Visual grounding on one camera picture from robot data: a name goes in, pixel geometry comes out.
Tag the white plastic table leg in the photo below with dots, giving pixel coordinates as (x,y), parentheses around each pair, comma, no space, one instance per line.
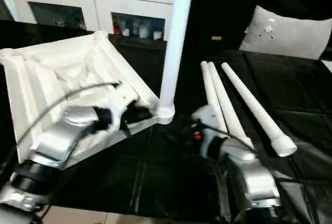
(256,110)
(177,53)
(228,110)
(211,91)

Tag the white plastic table top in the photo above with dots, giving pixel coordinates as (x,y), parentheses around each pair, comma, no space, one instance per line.
(52,78)

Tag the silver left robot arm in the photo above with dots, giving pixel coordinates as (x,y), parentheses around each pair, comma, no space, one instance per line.
(59,141)

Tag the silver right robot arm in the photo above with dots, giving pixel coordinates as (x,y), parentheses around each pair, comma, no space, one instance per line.
(251,177)

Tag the small white cup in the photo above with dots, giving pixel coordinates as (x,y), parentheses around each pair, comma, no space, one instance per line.
(157,35)

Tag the small brown label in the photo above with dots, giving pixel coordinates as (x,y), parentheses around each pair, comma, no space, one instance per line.
(216,38)

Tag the black table mat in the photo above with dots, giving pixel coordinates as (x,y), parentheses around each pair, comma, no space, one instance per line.
(285,91)

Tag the grey cushion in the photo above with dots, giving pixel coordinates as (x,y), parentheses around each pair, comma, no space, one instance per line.
(288,32)

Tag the white post with teal marks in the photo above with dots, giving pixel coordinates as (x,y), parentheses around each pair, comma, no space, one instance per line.
(9,3)

